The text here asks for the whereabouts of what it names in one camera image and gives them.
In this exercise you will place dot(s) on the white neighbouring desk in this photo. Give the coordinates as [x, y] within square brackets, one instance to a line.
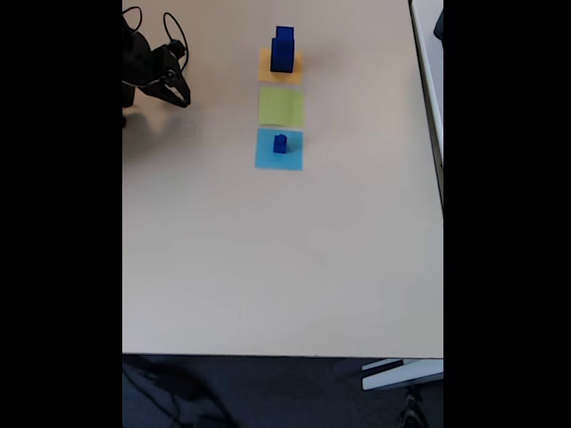
[430, 67]

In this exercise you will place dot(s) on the large blue cube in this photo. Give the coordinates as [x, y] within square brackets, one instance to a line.
[282, 55]

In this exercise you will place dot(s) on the orange paper square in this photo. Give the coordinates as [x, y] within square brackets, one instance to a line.
[264, 75]

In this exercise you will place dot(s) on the green paper square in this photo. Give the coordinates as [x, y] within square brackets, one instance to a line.
[281, 107]

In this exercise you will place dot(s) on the light blue paper square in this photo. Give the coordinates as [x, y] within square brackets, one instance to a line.
[265, 158]

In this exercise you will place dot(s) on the small blue cube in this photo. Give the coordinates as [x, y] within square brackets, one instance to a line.
[279, 148]

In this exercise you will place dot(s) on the medium blue cube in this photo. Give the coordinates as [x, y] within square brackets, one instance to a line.
[284, 32]

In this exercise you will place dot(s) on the dark blue object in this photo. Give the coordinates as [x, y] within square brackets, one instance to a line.
[439, 24]

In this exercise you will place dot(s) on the tiny blue cube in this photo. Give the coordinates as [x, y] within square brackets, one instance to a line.
[280, 137]

